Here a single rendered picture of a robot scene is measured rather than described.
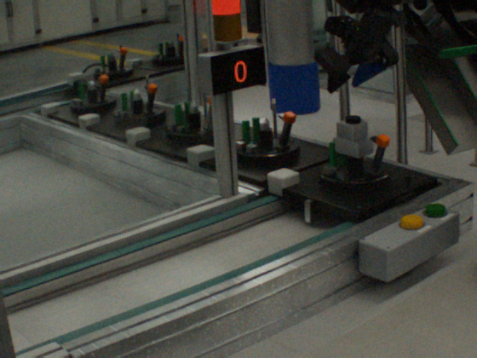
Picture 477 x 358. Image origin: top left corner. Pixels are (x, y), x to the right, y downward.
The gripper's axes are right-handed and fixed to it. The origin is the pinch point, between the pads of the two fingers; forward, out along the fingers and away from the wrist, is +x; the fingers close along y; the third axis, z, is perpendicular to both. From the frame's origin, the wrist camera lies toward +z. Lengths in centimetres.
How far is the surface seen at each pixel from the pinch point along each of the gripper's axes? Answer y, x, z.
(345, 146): 2.2, 10.4, -7.9
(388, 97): -85, 60, 34
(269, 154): 3.9, 26.2, 5.3
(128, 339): 63, 7, -28
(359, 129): 0.3, 6.4, -7.8
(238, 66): 19.2, 1.5, 9.1
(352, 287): 20.1, 13.3, -32.5
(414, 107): -87, 56, 24
